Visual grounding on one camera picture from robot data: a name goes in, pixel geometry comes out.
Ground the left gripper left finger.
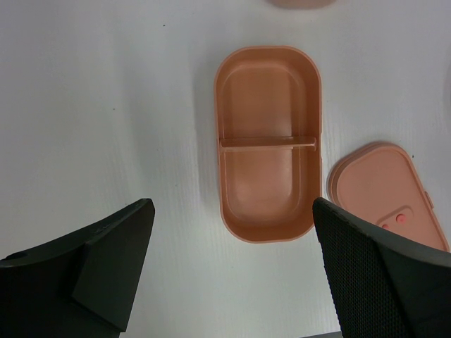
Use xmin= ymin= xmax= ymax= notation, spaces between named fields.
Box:
xmin=1 ymin=199 xmax=155 ymax=337

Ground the near pink lunch box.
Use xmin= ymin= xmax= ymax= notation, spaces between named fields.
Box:
xmin=214 ymin=46 xmax=322 ymax=244

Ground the centre pink box lid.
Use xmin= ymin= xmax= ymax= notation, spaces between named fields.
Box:
xmin=328 ymin=142 xmax=450 ymax=251

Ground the far pink lunch box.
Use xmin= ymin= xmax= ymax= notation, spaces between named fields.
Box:
xmin=268 ymin=0 xmax=335 ymax=10

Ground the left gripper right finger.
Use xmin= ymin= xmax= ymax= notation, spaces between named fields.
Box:
xmin=312 ymin=197 xmax=450 ymax=337

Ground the pink lunch box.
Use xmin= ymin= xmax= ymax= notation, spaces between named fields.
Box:
xmin=214 ymin=46 xmax=322 ymax=244
xmin=268 ymin=0 xmax=335 ymax=10

